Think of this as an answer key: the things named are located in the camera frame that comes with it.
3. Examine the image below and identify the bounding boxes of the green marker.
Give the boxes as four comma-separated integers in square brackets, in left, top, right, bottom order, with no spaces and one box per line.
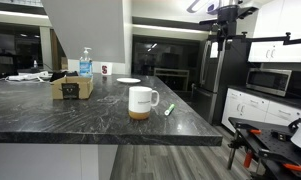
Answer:
[164,103,176,117]

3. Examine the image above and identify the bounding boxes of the white mug tan base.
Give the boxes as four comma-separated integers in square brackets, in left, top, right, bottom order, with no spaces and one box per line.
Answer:
[128,86,160,121]

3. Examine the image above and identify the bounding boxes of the white cup red S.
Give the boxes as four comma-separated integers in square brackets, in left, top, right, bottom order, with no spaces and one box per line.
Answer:
[100,63,113,76]

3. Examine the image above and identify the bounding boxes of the white plate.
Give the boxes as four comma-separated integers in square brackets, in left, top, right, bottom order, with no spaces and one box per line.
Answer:
[116,77,142,84]

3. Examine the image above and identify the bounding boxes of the brown cardboard box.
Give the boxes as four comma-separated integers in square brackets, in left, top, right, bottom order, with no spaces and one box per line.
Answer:
[50,75,94,101]

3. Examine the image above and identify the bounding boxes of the clear hand sanitizer pump bottle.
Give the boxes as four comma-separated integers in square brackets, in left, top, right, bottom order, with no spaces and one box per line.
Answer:
[78,46,94,79]

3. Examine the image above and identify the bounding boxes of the stainless steel refrigerator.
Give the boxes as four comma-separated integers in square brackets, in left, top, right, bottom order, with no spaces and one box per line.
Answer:
[191,33,255,126]

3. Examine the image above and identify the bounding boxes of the black bag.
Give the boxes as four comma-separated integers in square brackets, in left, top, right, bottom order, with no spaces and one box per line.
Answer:
[49,70,79,83]

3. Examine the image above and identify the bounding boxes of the white base cabinets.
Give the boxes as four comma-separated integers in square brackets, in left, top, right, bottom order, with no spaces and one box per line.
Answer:
[221,87,301,134]

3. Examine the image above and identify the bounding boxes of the orange black clamp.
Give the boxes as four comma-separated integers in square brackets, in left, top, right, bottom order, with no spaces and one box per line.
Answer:
[243,150,255,169]
[282,162,301,173]
[249,128,263,136]

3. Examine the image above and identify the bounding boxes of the silver microwave oven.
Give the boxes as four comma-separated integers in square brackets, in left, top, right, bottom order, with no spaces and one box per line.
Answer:
[245,68,293,98]

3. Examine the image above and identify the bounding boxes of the white power strip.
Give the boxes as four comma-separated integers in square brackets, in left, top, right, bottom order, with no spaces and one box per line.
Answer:
[4,70,53,83]

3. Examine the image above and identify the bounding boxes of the black breadboard robot table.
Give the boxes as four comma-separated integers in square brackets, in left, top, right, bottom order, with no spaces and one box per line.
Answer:
[227,116,301,180]

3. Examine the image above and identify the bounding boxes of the wooden bench frame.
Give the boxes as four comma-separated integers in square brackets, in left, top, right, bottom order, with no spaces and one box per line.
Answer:
[153,67,191,92]

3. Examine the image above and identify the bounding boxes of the ring ceiling lamp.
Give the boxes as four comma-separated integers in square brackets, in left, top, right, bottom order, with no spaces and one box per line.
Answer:
[186,0,224,16]

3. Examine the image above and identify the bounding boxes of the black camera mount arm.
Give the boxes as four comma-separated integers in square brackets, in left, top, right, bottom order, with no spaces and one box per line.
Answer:
[199,4,301,52]

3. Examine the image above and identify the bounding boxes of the white wall cabinets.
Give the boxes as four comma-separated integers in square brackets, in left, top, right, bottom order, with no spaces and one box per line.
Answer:
[248,0,301,64]

